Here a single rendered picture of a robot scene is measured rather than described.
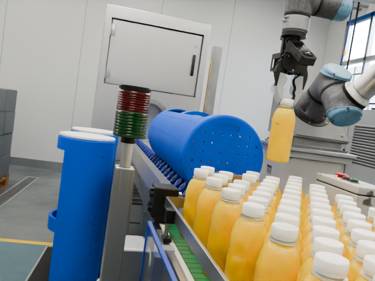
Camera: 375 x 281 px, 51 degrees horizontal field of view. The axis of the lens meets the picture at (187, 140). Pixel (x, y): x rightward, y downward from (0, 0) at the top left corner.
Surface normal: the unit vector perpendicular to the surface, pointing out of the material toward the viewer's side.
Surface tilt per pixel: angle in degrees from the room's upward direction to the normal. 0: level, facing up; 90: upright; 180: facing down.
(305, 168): 90
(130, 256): 90
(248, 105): 90
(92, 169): 90
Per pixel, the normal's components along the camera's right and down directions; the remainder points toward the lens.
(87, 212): 0.52, 0.14
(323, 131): 0.27, -0.63
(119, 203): 0.22, 0.11
